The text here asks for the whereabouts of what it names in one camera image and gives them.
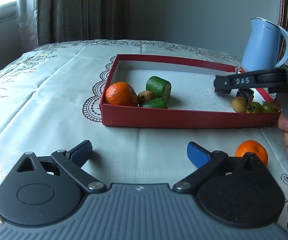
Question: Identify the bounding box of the orange tangerine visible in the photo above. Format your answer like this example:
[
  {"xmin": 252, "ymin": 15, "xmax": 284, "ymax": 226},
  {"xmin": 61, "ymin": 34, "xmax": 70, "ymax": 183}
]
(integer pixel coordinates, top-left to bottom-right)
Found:
[
  {"xmin": 105, "ymin": 82, "xmax": 138, "ymax": 107},
  {"xmin": 234, "ymin": 140, "xmax": 269, "ymax": 166}
]

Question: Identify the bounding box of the green cucumber piece tip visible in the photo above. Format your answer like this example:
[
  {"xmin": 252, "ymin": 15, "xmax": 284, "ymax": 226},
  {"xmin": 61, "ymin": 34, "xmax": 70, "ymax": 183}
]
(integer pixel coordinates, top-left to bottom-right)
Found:
[{"xmin": 140, "ymin": 98, "xmax": 168, "ymax": 109}]

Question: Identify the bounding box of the light blue electric kettle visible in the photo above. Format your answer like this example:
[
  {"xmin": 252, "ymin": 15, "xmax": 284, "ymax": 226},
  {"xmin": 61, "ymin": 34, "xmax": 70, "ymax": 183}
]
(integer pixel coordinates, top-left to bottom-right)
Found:
[{"xmin": 241, "ymin": 17, "xmax": 288, "ymax": 72}]

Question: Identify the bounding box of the red shallow cardboard box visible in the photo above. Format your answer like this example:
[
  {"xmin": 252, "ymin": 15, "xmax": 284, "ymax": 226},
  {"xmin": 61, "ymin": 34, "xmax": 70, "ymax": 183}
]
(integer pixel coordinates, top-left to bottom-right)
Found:
[{"xmin": 100, "ymin": 54, "xmax": 280, "ymax": 129}]

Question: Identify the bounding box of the dark brown curtain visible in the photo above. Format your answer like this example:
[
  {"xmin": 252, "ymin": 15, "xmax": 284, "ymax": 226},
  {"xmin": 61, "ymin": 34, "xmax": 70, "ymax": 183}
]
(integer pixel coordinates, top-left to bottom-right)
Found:
[{"xmin": 37, "ymin": 0, "xmax": 128, "ymax": 45}]

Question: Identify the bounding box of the sheer white curtain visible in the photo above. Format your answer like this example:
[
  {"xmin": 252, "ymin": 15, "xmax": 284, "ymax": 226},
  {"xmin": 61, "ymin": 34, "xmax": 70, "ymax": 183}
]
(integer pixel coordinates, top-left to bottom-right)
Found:
[{"xmin": 17, "ymin": 0, "xmax": 38, "ymax": 53}]

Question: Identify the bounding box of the window frame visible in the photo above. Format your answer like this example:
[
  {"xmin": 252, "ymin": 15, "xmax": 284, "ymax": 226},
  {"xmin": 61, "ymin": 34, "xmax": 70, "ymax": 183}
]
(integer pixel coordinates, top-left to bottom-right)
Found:
[{"xmin": 0, "ymin": 1, "xmax": 17, "ymax": 24}]

